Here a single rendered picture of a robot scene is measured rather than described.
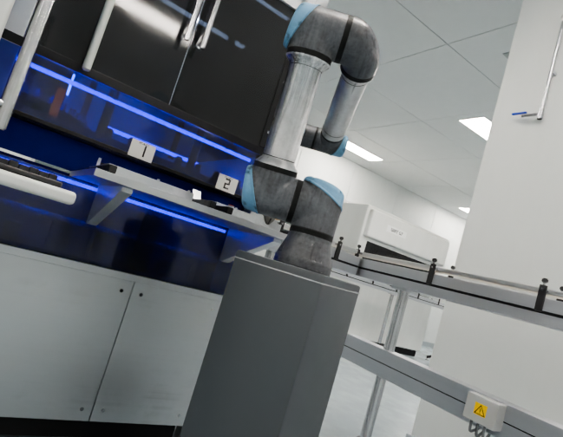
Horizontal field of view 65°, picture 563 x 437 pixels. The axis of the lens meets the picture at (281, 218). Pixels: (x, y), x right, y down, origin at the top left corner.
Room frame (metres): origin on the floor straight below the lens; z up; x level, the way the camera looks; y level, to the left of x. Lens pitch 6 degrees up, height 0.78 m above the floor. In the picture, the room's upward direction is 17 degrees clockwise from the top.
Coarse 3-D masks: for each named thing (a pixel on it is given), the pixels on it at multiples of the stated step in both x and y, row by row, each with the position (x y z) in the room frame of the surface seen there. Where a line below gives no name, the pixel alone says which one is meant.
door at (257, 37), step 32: (224, 0) 1.57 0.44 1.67; (256, 0) 1.63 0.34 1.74; (224, 32) 1.59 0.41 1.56; (256, 32) 1.65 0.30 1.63; (192, 64) 1.55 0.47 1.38; (224, 64) 1.61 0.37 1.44; (256, 64) 1.67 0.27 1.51; (192, 96) 1.57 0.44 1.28; (224, 96) 1.63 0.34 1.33; (256, 96) 1.70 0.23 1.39; (224, 128) 1.65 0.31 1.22; (256, 128) 1.72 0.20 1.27
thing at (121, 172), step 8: (120, 168) 1.23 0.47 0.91; (128, 176) 1.24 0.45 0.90; (136, 176) 1.26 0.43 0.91; (144, 176) 1.27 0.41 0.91; (144, 184) 1.27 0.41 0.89; (152, 184) 1.28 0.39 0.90; (160, 184) 1.29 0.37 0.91; (168, 192) 1.31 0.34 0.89; (176, 192) 1.32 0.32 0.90; (184, 192) 1.33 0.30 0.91
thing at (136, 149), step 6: (132, 144) 1.48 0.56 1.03; (138, 144) 1.49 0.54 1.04; (144, 144) 1.50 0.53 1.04; (132, 150) 1.48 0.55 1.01; (138, 150) 1.49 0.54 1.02; (150, 150) 1.52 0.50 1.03; (138, 156) 1.50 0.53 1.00; (144, 156) 1.51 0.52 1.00; (150, 156) 1.52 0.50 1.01; (150, 162) 1.52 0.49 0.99
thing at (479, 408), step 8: (472, 392) 1.61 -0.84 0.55; (472, 400) 1.60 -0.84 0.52; (480, 400) 1.57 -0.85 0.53; (488, 400) 1.55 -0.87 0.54; (464, 408) 1.61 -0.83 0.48; (472, 408) 1.59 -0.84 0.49; (480, 408) 1.57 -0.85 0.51; (488, 408) 1.54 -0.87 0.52; (496, 408) 1.52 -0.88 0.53; (504, 408) 1.53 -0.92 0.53; (464, 416) 1.61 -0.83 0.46; (472, 416) 1.58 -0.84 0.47; (480, 416) 1.56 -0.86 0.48; (488, 416) 1.54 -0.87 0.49; (496, 416) 1.52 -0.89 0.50; (480, 424) 1.56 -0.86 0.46; (488, 424) 1.53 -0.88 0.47; (496, 424) 1.52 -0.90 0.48
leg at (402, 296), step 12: (396, 288) 2.05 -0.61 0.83; (396, 300) 2.06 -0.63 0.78; (396, 312) 2.04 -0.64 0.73; (396, 324) 2.04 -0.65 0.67; (396, 336) 2.04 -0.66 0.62; (384, 348) 2.05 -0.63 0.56; (384, 384) 2.04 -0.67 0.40; (372, 396) 2.05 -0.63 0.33; (372, 408) 2.04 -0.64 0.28; (372, 420) 2.04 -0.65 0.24; (372, 432) 2.05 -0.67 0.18
